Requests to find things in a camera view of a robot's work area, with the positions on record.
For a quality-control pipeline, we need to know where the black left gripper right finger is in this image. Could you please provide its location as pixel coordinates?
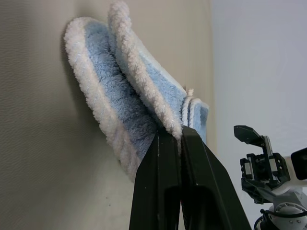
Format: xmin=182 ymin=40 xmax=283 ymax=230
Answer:
xmin=179 ymin=124 xmax=252 ymax=230

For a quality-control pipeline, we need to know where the blue towel with white trim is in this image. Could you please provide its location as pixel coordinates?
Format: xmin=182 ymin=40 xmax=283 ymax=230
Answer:
xmin=63 ymin=0 xmax=210 ymax=183

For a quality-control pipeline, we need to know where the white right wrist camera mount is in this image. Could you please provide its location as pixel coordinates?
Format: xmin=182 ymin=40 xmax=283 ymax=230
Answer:
xmin=271 ymin=147 xmax=307 ymax=213

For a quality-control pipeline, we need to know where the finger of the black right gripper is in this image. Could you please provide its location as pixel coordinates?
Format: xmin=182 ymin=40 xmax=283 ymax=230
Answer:
xmin=233 ymin=124 xmax=273 ymax=160
xmin=241 ymin=178 xmax=282 ymax=206

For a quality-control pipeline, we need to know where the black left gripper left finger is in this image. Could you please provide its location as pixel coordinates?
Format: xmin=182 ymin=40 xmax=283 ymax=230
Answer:
xmin=129 ymin=130 xmax=183 ymax=230

